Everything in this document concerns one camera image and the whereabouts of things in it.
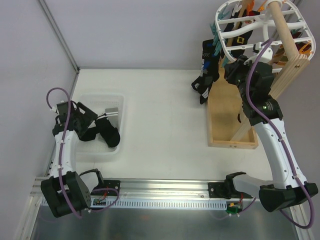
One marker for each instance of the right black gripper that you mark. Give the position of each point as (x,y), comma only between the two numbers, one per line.
(232,69)

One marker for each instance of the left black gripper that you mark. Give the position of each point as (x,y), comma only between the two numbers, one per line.
(86,119)

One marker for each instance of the black sock plain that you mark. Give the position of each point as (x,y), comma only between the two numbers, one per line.
(210,62)

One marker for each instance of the black sock white stripes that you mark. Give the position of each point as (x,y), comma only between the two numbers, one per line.
(107,131)

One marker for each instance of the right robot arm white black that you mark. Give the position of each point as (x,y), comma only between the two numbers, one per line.
(289,186)

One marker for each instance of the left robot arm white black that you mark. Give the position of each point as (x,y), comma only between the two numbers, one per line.
(66,191)

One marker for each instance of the white round clip hanger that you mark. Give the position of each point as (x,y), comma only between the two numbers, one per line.
(286,18)

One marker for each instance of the wooden hanger stand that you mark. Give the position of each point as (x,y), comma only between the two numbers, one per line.
(224,101)

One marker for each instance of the white plastic laundry basket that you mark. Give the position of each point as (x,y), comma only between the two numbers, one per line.
(102,141)

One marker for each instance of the black sport sock hanging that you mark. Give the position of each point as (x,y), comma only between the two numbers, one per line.
(203,85)

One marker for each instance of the grey sock white stripes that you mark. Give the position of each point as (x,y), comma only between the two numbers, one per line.
(113,115)

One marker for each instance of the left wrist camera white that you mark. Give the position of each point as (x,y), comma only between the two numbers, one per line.
(61,108)

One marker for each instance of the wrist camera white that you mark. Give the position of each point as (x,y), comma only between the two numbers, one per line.
(262,53)
(61,108)

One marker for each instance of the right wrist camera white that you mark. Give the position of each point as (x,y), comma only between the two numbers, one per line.
(262,53)

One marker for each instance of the aluminium mounting rail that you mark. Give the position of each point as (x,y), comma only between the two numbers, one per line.
(155,189)

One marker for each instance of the white slotted cable duct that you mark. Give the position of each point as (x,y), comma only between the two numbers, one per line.
(179,204)

